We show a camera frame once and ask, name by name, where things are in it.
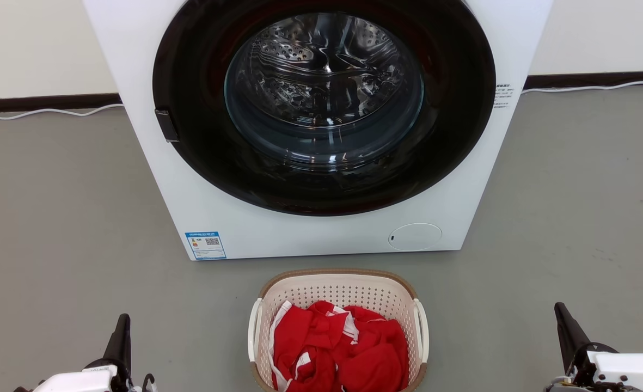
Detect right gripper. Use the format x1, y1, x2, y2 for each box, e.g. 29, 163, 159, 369
544, 302, 643, 392

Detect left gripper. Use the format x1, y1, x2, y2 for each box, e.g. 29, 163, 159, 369
14, 313, 134, 392

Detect cream perforated laundry basket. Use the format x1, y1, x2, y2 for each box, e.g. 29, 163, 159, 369
248, 268, 430, 392

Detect blue energy label sticker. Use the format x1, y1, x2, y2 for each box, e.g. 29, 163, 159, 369
185, 231, 227, 261

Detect white front-load washing machine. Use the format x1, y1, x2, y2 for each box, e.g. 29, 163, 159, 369
82, 0, 555, 261

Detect round white filter cover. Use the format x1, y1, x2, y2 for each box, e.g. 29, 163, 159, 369
388, 223, 443, 252

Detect red and white garment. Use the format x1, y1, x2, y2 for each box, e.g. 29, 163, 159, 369
268, 299, 411, 392

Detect small warning text label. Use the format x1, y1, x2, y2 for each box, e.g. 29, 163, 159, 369
494, 83, 515, 109

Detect dark round washer door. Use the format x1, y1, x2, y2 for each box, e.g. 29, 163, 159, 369
152, 0, 497, 217

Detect dark washer door handle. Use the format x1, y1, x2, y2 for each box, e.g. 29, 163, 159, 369
155, 109, 180, 143

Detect white floor cable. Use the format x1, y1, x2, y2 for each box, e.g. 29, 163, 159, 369
522, 81, 643, 95
0, 103, 125, 120

